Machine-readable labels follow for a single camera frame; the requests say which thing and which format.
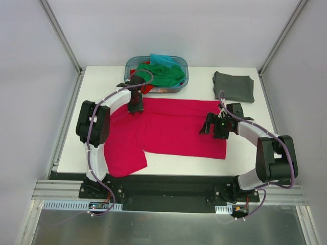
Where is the magenta pink t shirt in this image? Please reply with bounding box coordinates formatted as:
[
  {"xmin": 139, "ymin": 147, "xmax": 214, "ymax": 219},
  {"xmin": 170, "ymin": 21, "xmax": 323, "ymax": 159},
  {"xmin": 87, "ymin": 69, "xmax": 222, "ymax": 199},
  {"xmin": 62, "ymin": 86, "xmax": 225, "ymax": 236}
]
[{"xmin": 104, "ymin": 98, "xmax": 227, "ymax": 178}]

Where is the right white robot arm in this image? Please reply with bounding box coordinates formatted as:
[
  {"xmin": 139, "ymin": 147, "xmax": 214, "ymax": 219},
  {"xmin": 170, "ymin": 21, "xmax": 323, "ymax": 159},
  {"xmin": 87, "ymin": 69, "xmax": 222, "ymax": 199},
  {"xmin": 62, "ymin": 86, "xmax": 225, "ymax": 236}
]
[{"xmin": 200, "ymin": 103, "xmax": 298, "ymax": 203}]

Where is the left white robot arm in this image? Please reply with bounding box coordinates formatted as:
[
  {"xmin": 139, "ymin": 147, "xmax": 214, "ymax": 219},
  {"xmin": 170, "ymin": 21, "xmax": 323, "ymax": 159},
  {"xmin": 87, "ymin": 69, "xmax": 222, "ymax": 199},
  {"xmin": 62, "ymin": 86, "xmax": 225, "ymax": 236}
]
[{"xmin": 76, "ymin": 74, "xmax": 147, "ymax": 199}]

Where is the dark red t shirt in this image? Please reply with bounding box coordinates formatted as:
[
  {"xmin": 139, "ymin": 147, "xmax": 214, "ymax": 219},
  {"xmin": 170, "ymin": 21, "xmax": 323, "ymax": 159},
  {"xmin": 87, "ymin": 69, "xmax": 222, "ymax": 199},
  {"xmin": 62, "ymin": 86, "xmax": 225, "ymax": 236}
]
[{"xmin": 130, "ymin": 62, "xmax": 180, "ymax": 94}]

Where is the green t shirt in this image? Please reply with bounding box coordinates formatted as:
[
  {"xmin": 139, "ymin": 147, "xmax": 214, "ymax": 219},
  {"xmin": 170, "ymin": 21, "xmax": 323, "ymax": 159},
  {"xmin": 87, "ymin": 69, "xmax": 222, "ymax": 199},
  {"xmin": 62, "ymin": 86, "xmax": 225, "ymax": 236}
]
[{"xmin": 135, "ymin": 64, "xmax": 185, "ymax": 87}]

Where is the folded grey t shirt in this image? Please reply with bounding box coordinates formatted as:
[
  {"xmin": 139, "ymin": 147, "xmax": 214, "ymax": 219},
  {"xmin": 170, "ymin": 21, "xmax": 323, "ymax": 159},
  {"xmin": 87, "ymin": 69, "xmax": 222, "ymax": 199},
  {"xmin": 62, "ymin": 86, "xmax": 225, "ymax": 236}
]
[{"xmin": 212, "ymin": 71, "xmax": 255, "ymax": 103}]

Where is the blue plastic laundry bin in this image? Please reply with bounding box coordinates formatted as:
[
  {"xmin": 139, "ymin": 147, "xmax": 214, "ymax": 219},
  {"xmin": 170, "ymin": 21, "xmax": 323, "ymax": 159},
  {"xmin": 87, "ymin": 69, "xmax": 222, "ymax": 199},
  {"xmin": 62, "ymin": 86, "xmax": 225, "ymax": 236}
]
[{"xmin": 124, "ymin": 54, "xmax": 189, "ymax": 93}]

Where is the teal t shirt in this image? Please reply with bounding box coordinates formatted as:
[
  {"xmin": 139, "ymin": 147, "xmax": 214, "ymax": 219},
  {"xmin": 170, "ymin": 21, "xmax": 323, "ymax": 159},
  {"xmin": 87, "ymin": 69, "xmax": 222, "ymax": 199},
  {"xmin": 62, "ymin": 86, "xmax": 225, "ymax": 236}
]
[{"xmin": 150, "ymin": 54, "xmax": 180, "ymax": 68}]

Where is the right white cable duct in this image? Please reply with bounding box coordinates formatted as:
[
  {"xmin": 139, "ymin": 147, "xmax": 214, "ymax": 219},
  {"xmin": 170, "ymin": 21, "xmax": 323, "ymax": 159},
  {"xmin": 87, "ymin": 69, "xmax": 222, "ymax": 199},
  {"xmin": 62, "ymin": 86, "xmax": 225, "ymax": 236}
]
[{"xmin": 215, "ymin": 205, "xmax": 233, "ymax": 215}]

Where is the white cable duct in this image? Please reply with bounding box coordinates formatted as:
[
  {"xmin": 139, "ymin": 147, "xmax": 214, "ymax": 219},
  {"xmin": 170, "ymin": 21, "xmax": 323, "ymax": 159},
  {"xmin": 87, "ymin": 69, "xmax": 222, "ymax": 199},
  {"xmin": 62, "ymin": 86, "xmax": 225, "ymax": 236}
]
[
  {"xmin": 43, "ymin": 200, "xmax": 123, "ymax": 212},
  {"xmin": 215, "ymin": 205, "xmax": 233, "ymax": 215}
]

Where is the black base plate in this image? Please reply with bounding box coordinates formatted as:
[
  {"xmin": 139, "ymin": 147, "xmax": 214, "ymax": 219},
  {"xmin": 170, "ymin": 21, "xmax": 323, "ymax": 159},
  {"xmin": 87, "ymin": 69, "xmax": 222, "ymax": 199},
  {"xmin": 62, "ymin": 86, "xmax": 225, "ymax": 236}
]
[{"xmin": 48, "ymin": 172, "xmax": 261, "ymax": 214}]

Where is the left aluminium frame post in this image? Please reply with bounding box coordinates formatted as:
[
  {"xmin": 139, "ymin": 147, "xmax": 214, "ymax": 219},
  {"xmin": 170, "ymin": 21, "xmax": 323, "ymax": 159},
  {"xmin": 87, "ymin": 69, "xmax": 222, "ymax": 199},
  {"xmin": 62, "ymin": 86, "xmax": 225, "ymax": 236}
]
[{"xmin": 38, "ymin": 0, "xmax": 86, "ymax": 75}]

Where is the aluminium frame post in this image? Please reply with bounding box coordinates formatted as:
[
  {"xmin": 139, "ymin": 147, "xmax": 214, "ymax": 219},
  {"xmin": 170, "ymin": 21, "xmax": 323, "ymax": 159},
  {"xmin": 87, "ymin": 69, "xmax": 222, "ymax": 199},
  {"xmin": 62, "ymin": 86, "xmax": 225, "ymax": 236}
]
[
  {"xmin": 38, "ymin": 0, "xmax": 86, "ymax": 75},
  {"xmin": 258, "ymin": 0, "xmax": 310, "ymax": 77}
]

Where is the aluminium front rail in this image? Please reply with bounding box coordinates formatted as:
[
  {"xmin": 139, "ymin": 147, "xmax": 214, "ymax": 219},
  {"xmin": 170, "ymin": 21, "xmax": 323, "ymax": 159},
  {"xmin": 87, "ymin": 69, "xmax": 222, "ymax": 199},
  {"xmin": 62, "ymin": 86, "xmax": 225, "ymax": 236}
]
[{"xmin": 32, "ymin": 180, "xmax": 309, "ymax": 206}]

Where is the left white cable duct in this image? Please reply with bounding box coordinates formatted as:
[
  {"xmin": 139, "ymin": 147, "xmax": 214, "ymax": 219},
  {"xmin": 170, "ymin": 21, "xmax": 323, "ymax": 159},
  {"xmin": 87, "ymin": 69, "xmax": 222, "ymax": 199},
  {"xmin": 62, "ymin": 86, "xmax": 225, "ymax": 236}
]
[{"xmin": 43, "ymin": 200, "xmax": 123, "ymax": 212}]

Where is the right aluminium frame post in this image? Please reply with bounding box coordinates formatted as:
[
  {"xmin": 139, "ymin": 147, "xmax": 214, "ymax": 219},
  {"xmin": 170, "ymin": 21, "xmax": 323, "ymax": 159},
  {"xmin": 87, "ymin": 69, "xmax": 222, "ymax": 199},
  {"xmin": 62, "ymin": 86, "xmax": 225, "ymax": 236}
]
[{"xmin": 258, "ymin": 0, "xmax": 310, "ymax": 77}]

